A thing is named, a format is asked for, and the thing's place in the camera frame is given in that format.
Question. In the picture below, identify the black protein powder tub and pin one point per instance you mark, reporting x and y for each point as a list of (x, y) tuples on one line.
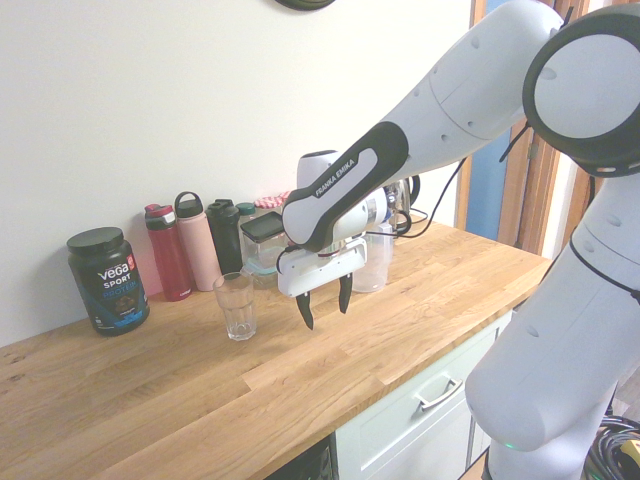
[(107, 285)]

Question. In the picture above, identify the red water bottle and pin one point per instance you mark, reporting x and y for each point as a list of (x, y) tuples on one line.
[(167, 260)]

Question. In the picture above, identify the red wrist camera mount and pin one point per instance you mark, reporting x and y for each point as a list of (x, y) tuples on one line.
[(330, 255)]

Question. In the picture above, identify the steel electric kettle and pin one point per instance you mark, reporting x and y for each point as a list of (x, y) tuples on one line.
[(415, 190)]

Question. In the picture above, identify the black dishwasher front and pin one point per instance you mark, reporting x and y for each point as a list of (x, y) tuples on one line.
[(312, 462)]

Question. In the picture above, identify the pink water bottle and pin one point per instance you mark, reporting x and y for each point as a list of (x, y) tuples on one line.
[(197, 245)]

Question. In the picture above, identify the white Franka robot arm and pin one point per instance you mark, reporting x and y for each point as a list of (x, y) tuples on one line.
[(450, 100)]

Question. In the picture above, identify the wooden door frame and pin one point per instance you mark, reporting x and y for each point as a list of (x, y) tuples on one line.
[(530, 200)]

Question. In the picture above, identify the glass container with teal lid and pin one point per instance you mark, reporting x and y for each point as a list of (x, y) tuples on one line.
[(262, 272)]

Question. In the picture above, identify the square container with black lid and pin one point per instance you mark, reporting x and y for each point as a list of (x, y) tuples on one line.
[(262, 227)]

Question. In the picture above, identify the clear drinking glass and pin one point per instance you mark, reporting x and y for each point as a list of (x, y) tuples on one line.
[(235, 310)]

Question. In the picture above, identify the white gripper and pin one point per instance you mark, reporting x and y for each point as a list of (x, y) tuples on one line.
[(320, 270)]

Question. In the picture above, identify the black round wall object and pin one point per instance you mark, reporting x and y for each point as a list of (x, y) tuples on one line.
[(302, 3)]

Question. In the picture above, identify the clear bottle with green lid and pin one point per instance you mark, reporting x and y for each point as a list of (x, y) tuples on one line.
[(245, 208)]

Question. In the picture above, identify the clear pitcher with blue lid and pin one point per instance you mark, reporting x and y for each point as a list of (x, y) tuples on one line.
[(376, 270)]

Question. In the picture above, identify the black shaker bottle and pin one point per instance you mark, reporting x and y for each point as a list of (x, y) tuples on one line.
[(225, 240)]

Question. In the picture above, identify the blue door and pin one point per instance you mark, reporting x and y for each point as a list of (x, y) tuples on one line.
[(492, 200)]

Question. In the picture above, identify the yellow box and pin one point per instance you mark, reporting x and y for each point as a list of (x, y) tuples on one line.
[(631, 457)]

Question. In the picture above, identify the white cabinet drawer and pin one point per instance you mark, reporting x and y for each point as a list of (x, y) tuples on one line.
[(400, 440)]

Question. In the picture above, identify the metal door hinge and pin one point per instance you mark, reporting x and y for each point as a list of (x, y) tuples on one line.
[(532, 151)]

